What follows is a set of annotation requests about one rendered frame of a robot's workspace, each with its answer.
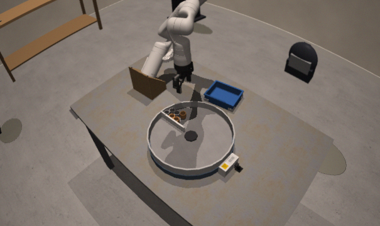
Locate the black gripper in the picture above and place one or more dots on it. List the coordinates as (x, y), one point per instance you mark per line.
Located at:
(181, 74)

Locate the blue crate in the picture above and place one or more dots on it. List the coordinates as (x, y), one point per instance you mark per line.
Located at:
(223, 95)

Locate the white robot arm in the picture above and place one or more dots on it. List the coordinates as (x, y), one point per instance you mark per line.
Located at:
(176, 27)

